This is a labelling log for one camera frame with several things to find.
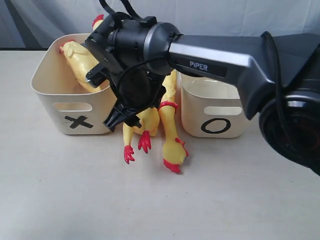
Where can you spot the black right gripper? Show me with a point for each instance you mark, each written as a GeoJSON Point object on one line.
{"type": "Point", "coordinates": [118, 46]}

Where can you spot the small yellow rubber chicken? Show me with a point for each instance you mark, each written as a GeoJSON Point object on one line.
{"type": "Point", "coordinates": [149, 120]}

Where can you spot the large yellow rubber chicken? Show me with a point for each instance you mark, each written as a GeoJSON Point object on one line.
{"type": "Point", "coordinates": [81, 61]}

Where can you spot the long yellow rubber chicken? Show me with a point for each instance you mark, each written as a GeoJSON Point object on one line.
{"type": "Point", "coordinates": [173, 150]}

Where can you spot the white bin marked X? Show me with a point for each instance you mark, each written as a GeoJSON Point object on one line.
{"type": "Point", "coordinates": [73, 109]}

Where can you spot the white bin marked O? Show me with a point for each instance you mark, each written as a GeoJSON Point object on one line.
{"type": "Point", "coordinates": [210, 108]}

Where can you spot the slim yellow rubber chicken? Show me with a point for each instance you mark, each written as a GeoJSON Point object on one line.
{"type": "Point", "coordinates": [97, 21]}

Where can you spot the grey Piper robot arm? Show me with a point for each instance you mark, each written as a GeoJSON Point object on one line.
{"type": "Point", "coordinates": [277, 77]}

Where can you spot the blue-grey backdrop curtain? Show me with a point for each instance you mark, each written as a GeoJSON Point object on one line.
{"type": "Point", "coordinates": [35, 24]}

